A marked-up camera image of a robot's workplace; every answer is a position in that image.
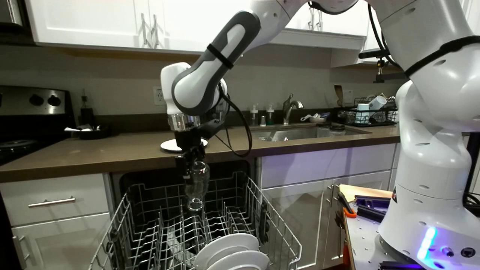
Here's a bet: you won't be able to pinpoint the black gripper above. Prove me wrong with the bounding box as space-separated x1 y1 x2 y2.
172 125 210 167

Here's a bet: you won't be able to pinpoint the white wire dishwasher rack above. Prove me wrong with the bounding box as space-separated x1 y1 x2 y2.
87 172 304 270

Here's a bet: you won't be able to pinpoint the black kitchen stove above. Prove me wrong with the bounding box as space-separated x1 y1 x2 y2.
0 85 76 167

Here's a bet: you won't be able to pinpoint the stainless steel sink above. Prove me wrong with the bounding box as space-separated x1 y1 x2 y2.
252 125 372 145

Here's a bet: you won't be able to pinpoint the white wall outlet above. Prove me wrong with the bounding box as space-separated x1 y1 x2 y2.
153 85 166 107

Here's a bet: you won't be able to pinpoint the white wall cabinets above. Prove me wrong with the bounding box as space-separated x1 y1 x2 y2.
24 0 372 55

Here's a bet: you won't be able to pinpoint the wooden board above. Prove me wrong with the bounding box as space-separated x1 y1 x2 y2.
337 184 394 205

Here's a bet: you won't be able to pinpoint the white drawer base cabinet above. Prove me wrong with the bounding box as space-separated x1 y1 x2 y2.
0 172 114 270

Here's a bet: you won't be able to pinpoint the dark glass bottle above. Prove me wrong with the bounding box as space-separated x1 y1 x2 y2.
78 92 96 127

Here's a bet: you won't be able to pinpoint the orange handled tool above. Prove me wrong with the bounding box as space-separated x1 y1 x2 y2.
336 193 358 221

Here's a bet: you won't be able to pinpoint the clear drinking glass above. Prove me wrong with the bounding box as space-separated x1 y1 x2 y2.
181 158 211 215

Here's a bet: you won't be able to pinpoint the white dinner plate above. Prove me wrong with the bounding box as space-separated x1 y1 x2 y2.
207 248 271 270
192 232 261 270

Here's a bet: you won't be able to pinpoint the chrome faucet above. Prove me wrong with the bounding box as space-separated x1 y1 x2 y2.
280 95 304 127

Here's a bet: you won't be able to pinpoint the white base cabinet with doors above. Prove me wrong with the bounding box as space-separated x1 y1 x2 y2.
256 142 402 270

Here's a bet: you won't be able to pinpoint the black shallow tray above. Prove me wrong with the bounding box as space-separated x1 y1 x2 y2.
64 125 114 142

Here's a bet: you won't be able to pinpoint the dishwasher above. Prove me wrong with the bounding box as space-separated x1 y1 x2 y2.
109 160 261 270

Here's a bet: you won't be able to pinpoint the silver cabinet door handle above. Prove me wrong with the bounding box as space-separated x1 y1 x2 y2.
136 13 150 50
148 13 163 50

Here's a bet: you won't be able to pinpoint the black dish drying rack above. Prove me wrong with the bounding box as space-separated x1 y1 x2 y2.
334 95 402 127

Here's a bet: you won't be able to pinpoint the small round white plate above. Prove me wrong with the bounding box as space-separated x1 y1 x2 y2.
159 139 208 154

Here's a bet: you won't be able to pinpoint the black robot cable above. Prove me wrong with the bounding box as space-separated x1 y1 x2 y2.
211 92 253 160

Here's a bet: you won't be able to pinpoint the long silver drawer handle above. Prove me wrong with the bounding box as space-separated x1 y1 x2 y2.
27 196 78 209

